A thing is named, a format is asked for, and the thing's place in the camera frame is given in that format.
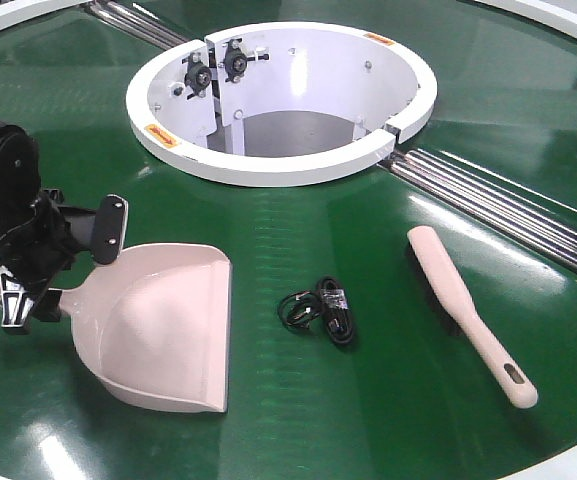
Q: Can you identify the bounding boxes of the white outer rim right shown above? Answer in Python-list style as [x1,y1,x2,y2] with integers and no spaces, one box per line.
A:
[480,0,577,40]

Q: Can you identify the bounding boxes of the pink hand brush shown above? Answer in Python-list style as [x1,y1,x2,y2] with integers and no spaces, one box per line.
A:
[407,226,539,409]

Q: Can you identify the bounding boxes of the black bearing block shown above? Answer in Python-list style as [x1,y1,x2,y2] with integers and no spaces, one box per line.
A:
[222,38,270,83]
[184,51,212,100]

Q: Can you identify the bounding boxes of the black cable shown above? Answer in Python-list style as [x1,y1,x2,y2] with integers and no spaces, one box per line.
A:
[277,276,357,347]

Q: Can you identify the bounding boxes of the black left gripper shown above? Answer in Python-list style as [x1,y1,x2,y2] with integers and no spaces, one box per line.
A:
[0,189,96,334]

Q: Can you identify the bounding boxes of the white inner ring guard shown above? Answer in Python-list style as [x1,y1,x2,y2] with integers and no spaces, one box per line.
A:
[125,22,438,187]

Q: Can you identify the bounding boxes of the steel rollers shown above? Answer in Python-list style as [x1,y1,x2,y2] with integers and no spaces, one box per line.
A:
[83,1,189,50]
[379,149,577,273]

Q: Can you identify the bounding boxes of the white rim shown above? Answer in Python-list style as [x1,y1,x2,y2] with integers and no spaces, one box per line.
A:
[480,0,577,40]
[0,0,83,31]

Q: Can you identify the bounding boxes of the steel rollers right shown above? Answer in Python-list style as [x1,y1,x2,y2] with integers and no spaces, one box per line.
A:
[379,149,577,273]

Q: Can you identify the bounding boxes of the pink plastic dustpan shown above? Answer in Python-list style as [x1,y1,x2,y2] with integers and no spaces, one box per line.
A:
[0,243,232,414]

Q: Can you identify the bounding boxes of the white outer rim left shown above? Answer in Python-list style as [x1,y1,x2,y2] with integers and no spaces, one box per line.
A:
[0,0,83,31]

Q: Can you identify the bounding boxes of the black bearing block right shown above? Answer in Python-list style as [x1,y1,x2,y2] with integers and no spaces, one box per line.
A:
[222,38,270,83]

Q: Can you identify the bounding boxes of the steel rollers upper left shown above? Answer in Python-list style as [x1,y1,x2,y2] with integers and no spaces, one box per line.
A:
[83,1,189,50]

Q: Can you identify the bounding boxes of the black bearing block left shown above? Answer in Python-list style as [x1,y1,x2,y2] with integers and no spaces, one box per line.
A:
[184,51,212,100]

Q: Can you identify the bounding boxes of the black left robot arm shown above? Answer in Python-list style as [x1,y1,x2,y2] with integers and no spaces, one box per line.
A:
[0,122,96,335]

